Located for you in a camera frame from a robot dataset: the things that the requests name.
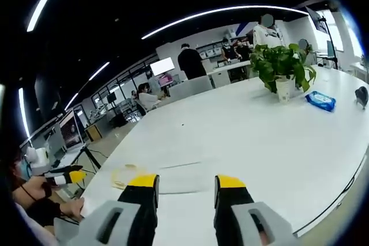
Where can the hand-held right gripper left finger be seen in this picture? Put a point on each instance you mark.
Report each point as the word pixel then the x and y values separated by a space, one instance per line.
pixel 135 217

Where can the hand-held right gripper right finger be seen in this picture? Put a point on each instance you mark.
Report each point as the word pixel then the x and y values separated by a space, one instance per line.
pixel 230 217

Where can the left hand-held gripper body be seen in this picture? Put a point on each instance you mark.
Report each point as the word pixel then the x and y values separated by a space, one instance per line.
pixel 37 158

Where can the person's left hand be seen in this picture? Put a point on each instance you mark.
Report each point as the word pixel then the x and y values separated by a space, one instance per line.
pixel 33 188

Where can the person's right hand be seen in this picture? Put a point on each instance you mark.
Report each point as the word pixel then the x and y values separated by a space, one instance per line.
pixel 72 208

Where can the person's head with mask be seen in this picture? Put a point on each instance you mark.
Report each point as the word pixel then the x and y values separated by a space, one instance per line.
pixel 15 168

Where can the monitor on tripod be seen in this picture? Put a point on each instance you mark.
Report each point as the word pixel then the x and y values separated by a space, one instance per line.
pixel 71 130

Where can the pale yellow plastic item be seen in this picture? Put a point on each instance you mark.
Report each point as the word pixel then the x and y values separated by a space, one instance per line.
pixel 116 178

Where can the cardboard box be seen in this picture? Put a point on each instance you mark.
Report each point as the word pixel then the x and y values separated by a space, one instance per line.
pixel 93 133

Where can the ceiling light strip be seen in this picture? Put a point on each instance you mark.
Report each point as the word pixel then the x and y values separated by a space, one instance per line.
pixel 43 1
pixel 71 102
pixel 219 12
pixel 98 71
pixel 23 110

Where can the person's white clothing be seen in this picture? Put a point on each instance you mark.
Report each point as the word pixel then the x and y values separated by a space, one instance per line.
pixel 31 228

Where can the small black screen on stand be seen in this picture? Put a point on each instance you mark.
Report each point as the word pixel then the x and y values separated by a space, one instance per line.
pixel 111 97

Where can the grey chair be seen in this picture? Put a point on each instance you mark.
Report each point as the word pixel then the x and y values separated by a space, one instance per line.
pixel 191 86

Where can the bright white screen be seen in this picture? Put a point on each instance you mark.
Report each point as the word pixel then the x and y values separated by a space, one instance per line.
pixel 162 66

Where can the white counter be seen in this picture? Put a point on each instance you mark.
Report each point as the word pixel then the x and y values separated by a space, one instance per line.
pixel 227 73

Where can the blue wet wipes packet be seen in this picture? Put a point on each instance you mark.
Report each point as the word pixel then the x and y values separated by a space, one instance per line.
pixel 320 100

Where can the green potted plant white pot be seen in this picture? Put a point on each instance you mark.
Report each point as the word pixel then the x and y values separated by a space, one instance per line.
pixel 284 64

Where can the dark grey object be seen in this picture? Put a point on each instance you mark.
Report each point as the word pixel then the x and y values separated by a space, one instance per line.
pixel 361 96

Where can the black stand with screen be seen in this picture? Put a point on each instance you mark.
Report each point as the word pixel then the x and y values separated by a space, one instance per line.
pixel 328 41

